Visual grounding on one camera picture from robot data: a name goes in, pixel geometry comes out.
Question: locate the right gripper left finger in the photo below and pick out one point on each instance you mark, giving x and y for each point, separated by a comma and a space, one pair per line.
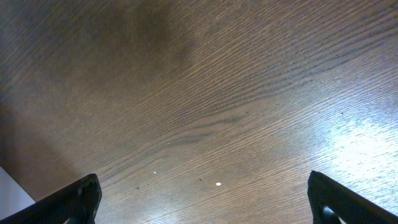
76, 203

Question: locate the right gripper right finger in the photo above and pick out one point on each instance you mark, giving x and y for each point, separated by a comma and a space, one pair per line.
332, 202

